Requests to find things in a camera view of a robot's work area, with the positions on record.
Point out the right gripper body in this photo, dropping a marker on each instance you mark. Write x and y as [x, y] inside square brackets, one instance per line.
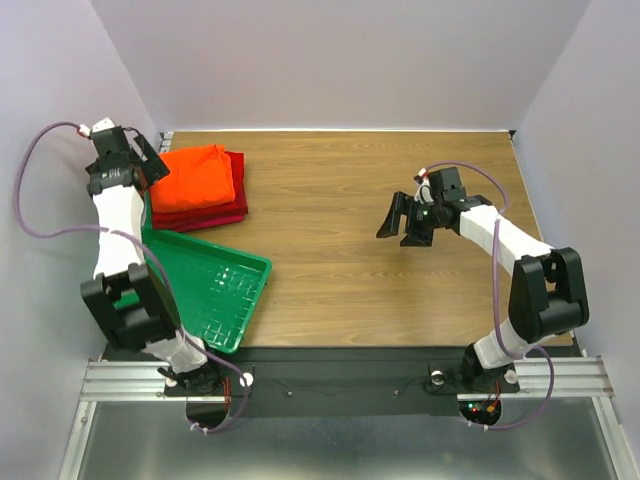
[414, 218]

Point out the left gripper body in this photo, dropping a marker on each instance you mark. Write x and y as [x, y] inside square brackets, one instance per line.
[96, 169]

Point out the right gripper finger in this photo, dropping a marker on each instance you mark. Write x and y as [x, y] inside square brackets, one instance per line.
[417, 238]
[400, 206]

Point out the orange t shirt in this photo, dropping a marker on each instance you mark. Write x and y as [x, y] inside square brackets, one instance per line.
[199, 177]

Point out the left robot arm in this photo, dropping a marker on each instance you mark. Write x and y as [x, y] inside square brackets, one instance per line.
[129, 299]

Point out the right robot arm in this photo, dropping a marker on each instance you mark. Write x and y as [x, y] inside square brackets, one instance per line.
[548, 295]

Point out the folded dark red t shirt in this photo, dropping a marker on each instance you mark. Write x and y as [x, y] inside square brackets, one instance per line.
[198, 224]

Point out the green plastic tray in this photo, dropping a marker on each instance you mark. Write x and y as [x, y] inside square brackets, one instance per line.
[216, 289]

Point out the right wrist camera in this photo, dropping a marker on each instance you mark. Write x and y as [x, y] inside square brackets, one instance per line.
[423, 191]

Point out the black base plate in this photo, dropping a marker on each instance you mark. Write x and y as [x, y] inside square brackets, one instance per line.
[313, 382]

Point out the aluminium frame rail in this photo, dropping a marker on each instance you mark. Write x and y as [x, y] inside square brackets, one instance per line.
[553, 427]

